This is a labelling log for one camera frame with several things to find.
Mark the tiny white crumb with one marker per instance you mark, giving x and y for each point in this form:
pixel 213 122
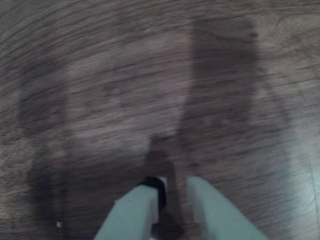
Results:
pixel 59 224

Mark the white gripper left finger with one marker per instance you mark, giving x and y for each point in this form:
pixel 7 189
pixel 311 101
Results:
pixel 132 212

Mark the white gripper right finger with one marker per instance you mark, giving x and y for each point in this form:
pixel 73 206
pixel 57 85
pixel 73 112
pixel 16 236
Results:
pixel 217 215

